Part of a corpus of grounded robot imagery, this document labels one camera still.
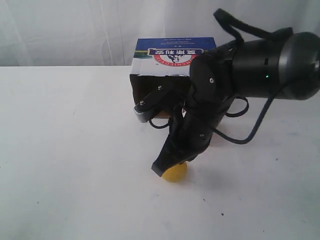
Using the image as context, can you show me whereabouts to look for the yellow tennis ball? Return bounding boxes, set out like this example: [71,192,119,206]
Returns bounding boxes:
[161,162,188,183]

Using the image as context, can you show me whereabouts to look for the white curtain backdrop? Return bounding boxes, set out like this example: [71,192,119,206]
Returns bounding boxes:
[0,0,320,67]

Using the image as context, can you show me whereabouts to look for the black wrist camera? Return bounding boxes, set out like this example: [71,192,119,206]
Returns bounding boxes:
[133,85,186,123]

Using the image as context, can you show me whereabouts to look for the blue white cardboard box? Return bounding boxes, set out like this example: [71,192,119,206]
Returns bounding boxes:
[129,37,216,106]

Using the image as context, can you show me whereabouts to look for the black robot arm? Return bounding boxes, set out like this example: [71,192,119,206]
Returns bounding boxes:
[151,32,320,176]

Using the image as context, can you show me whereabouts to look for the black cable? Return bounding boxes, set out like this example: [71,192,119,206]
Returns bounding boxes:
[148,82,291,145]

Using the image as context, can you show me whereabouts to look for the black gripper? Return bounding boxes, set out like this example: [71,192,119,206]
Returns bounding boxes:
[151,41,238,177]

